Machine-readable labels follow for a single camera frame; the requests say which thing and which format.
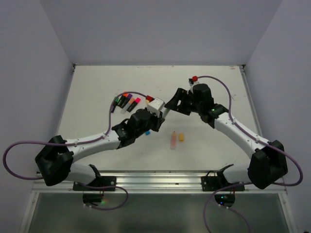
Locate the peach cap clear highlighter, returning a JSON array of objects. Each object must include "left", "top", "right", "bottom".
[{"left": 121, "top": 98, "right": 135, "bottom": 114}]

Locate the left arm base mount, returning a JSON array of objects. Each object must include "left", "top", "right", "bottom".
[{"left": 73, "top": 176, "right": 117, "bottom": 206}]

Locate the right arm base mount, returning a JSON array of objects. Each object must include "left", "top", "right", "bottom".
[{"left": 201, "top": 165, "right": 245, "bottom": 208}]

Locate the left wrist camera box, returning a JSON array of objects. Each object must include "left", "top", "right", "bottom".
[{"left": 147, "top": 98, "right": 165, "bottom": 117}]

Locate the green cap black highlighter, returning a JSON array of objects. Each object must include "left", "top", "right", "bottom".
[{"left": 111, "top": 97, "right": 120, "bottom": 113}]

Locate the pastel orange highlighter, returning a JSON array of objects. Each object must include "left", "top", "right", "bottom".
[{"left": 170, "top": 131, "right": 177, "bottom": 150}]

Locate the aluminium rail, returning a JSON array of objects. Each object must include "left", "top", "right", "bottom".
[{"left": 32, "top": 171, "right": 286, "bottom": 194}]

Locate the pink cap black highlighter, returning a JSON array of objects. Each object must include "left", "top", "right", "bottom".
[{"left": 127, "top": 98, "right": 140, "bottom": 112}]

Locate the pastel orange cap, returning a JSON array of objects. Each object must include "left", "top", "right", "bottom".
[{"left": 178, "top": 133, "right": 185, "bottom": 142}]

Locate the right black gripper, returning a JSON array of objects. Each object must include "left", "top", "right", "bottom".
[{"left": 164, "top": 87, "right": 202, "bottom": 115}]

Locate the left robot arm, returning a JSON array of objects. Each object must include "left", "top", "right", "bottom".
[{"left": 35, "top": 108, "right": 165, "bottom": 191}]

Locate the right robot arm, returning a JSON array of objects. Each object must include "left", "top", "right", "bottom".
[{"left": 165, "top": 84, "right": 288, "bottom": 191}]

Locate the pastel green highlighter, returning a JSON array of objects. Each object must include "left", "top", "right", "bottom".
[{"left": 162, "top": 108, "right": 170, "bottom": 118}]

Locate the orange cap black highlighter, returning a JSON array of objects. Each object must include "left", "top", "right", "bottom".
[{"left": 117, "top": 93, "right": 128, "bottom": 107}]

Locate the purple cap black highlighter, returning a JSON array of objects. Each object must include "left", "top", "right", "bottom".
[{"left": 121, "top": 94, "right": 132, "bottom": 109}]

